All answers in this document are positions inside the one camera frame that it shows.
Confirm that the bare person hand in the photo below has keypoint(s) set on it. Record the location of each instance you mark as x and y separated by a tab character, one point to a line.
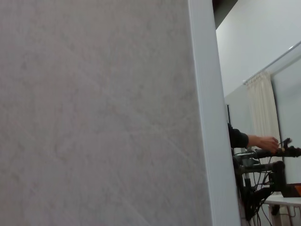
264	142

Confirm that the black sleeved person forearm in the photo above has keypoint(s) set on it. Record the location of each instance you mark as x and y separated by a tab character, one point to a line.
238	139

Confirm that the cream curtain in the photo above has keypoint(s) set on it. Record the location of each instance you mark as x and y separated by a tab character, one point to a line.
263	106

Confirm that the brown box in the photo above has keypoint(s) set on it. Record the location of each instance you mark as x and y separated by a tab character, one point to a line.
294	191

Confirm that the white side table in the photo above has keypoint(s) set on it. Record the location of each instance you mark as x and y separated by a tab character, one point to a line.
284	201

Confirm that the grey partition screen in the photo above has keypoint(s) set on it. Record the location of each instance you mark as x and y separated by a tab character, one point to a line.
105	106

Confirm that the white curtain rail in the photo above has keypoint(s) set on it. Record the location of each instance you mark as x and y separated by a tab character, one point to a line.
275	63

